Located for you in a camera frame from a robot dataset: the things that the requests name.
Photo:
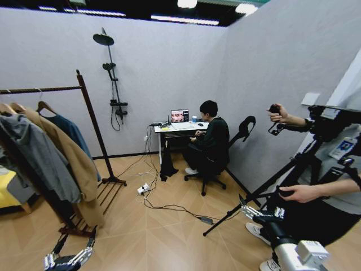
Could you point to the beige long coat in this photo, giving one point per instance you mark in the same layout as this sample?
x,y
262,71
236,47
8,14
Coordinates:
x,y
79,166

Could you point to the dark wooden clothes rack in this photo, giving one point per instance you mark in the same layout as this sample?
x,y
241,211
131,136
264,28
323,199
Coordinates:
x,y
94,124

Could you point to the blue and white cup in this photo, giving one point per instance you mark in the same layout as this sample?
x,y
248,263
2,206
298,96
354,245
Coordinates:
x,y
194,119

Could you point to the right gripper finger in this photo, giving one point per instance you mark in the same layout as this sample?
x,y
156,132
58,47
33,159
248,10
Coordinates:
x,y
251,212
278,213

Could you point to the standing person's left forearm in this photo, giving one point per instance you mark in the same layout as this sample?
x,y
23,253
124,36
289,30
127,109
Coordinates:
x,y
342,187

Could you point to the white wall switch box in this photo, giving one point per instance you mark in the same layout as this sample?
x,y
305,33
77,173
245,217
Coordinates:
x,y
310,99

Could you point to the grey hooded jacket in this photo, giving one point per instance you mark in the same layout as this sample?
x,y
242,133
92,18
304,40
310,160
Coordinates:
x,y
36,158

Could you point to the long ceiling light strip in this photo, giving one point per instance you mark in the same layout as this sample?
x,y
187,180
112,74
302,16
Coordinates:
x,y
184,20
100,12

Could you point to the seated person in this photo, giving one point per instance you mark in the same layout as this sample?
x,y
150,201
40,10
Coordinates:
x,y
214,141

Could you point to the white desk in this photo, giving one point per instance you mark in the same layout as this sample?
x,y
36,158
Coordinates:
x,y
180,130

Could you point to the black garment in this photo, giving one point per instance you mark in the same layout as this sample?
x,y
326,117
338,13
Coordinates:
x,y
167,166

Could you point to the teal blue garment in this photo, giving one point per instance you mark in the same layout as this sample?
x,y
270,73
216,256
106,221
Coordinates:
x,y
72,132

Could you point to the black office chair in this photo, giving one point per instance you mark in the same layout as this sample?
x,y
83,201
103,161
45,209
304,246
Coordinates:
x,y
207,180

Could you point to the black router with antenna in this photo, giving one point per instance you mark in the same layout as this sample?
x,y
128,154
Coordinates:
x,y
159,124

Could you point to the standing person's right forearm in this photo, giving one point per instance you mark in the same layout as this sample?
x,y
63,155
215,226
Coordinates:
x,y
299,122

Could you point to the standing person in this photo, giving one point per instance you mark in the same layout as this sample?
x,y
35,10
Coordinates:
x,y
324,226

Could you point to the white power strip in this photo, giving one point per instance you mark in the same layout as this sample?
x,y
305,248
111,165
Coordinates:
x,y
143,189

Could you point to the black tripod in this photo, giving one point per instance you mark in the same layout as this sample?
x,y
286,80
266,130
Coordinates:
x,y
268,189

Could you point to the open laptop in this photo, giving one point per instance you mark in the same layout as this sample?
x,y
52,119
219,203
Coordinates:
x,y
180,116

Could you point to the black shower column set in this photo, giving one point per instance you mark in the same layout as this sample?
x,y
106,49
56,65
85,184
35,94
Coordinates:
x,y
103,39

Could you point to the black camera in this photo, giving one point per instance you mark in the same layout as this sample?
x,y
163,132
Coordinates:
x,y
335,120

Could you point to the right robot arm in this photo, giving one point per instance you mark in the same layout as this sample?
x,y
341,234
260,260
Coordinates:
x,y
287,254

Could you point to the black power adapter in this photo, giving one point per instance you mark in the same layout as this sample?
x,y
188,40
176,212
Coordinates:
x,y
206,220

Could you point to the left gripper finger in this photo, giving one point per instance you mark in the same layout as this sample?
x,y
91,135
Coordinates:
x,y
53,255
89,245

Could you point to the round ceiling light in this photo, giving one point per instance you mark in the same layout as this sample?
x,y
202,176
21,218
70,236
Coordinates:
x,y
187,3
246,8

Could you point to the ID badge card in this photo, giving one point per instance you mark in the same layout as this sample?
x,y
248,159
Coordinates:
x,y
341,148

